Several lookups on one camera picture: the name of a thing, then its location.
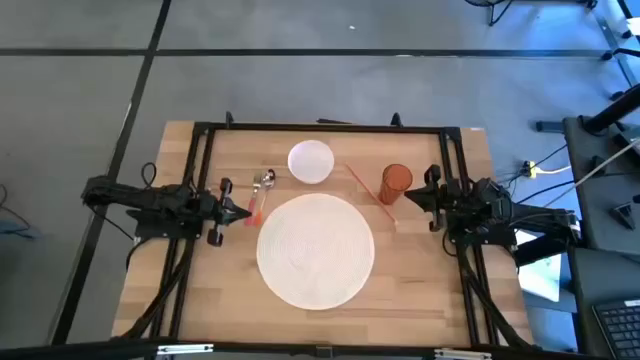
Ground white flat panel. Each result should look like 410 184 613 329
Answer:
516 229 564 304

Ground spoon with orange handle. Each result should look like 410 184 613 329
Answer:
253 168 277 229

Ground silver metal bracket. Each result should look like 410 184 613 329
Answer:
433 348 494 360
156 343 215 357

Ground white round woven placemat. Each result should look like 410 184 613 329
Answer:
256 192 376 311

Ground thin red straw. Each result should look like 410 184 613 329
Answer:
343 162 399 226

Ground black aluminium table frame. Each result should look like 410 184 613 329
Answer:
119 110 534 351

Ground black keyboard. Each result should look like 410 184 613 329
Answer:
592 298 640 360

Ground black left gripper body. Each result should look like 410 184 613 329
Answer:
202 192 253 227

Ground black overhead mounting bar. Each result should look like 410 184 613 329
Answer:
0 338 640 360

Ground grey side desk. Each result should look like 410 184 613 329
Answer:
562 113 640 251

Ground orange faceted plastic cup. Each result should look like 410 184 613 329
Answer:
377 163 415 206

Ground black slanted pole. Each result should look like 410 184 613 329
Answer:
583 83 640 134

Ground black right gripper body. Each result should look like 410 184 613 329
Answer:
403 179 457 216

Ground white round bowl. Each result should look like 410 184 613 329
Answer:
287 139 336 185

